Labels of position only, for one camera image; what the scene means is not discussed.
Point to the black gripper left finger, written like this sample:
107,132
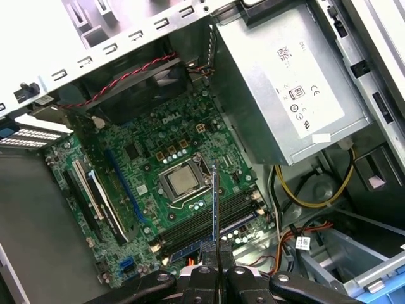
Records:
209,278

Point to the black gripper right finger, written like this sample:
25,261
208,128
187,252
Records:
228,278

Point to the blue expansion slot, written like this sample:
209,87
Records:
122,183

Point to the black expansion slot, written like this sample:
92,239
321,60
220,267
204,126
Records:
81,206

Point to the white expansion slot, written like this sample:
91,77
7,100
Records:
88,190

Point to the blue SATA connector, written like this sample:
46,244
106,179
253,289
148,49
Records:
127,265

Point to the green motherboard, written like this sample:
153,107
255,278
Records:
148,221

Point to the silver CPU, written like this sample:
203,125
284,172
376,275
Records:
181,183

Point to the metal socket cover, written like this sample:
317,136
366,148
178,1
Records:
165,183

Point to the blue drive carrier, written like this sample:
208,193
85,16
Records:
389,294

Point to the black case fan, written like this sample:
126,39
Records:
142,92

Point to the silver power supply unit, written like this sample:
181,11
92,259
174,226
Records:
284,79

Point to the grey parts rack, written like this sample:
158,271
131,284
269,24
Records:
96,37

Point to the black PC case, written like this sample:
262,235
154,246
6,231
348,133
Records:
354,44

